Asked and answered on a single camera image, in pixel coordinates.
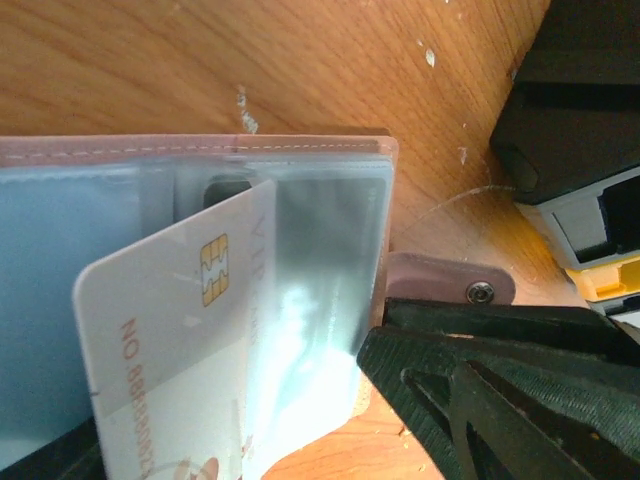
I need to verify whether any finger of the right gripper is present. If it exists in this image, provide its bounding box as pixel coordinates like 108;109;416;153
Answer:
357;327;639;479
383;298;639;360

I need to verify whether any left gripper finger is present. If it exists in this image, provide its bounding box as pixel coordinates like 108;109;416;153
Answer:
1;417;105;480

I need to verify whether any white credit card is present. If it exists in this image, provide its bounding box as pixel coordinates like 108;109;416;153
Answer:
73;181;276;479

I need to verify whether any black bin left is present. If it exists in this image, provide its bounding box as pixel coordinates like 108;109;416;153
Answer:
490;1;639;205

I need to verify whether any yellow bin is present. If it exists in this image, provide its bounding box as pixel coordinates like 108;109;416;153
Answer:
565;257;639;302

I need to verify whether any pink card holder wallet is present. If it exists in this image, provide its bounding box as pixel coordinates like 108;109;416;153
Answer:
1;134;516;479

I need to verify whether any dark credit card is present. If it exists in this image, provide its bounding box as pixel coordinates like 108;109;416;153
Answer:
200;168;392;357

